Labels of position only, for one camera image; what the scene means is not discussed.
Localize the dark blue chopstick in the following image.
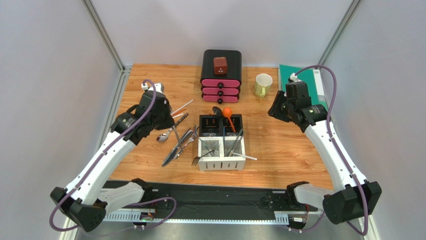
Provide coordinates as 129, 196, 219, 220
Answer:
222, 125, 227, 157

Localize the steel spoon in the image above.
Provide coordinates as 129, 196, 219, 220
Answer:
156, 130, 172, 143

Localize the white orange chopstick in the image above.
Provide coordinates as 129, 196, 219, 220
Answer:
171, 99, 194, 116

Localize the orange white spoon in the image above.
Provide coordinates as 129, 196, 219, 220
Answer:
172, 113, 184, 119

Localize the white slotted utensil caddy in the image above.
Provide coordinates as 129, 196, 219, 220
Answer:
197, 136, 246, 172

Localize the steel table knife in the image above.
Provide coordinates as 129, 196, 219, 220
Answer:
161, 128, 194, 167
164, 129, 195, 162

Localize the orange plastic spoon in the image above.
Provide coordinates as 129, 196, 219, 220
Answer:
222, 107, 236, 133

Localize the silver metal chopstick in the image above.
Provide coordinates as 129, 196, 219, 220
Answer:
227, 128, 243, 157

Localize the green folder binder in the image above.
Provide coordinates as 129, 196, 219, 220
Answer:
278, 64, 328, 110

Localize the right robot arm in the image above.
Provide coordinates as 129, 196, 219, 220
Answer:
268, 81, 382, 225

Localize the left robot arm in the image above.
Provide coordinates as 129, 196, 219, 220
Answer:
49, 88, 175, 232

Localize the teal chopstick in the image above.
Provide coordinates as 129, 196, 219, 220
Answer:
228, 129, 244, 157

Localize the pale yellow mug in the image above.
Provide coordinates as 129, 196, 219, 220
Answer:
254, 73, 273, 98

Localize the black plastic fork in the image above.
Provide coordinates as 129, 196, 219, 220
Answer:
191, 150, 215, 166

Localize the white plastic chopstick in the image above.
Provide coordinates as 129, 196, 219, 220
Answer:
231, 152, 258, 161

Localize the steel fork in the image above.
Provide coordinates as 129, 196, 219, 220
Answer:
172, 125, 183, 154

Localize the black ladle spoon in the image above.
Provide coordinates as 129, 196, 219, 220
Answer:
212, 106, 223, 118

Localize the brown cube box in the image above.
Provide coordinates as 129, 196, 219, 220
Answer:
213, 56, 228, 75

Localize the black pink drawer cabinet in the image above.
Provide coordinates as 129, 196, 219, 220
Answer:
200, 49, 242, 104

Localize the black utensil caddy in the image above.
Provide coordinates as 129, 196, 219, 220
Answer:
198, 114, 244, 137

